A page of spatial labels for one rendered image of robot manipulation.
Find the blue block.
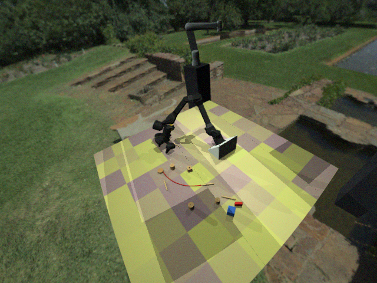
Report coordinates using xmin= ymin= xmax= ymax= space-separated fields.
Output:
xmin=227 ymin=206 xmax=236 ymax=217

